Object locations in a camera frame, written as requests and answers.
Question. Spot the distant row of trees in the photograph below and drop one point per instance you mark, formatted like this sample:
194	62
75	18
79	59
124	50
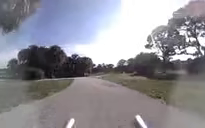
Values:
105	67

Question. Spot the grey asphalt path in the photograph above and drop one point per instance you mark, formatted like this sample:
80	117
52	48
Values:
100	103

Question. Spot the row of dark bushes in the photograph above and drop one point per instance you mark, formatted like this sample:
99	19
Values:
145	63

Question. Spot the grass field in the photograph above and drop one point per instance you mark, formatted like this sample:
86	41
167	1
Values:
150	83

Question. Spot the clump of dark trees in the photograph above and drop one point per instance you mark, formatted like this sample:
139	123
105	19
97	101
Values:
46	61

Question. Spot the robot's own part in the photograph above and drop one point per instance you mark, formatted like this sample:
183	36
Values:
70	123
140	121

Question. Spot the patchy grass verge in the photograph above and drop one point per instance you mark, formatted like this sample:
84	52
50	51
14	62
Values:
30	90

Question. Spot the large spreading tree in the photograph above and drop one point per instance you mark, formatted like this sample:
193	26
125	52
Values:
196	26

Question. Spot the tall tree with dark crown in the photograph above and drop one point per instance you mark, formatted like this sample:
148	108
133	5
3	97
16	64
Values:
6	13

